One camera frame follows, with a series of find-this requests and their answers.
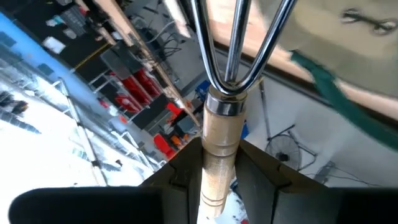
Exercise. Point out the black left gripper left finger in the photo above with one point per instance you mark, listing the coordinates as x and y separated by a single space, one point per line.
183 186

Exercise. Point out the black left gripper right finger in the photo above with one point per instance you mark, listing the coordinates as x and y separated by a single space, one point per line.
264 193

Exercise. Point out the beige green-trimmed gardening bag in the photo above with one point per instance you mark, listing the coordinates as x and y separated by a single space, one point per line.
342 56

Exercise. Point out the black floor fan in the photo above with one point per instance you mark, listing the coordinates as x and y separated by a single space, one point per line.
284 152

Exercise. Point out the shelf with red bins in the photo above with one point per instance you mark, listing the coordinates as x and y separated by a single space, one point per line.
136 90

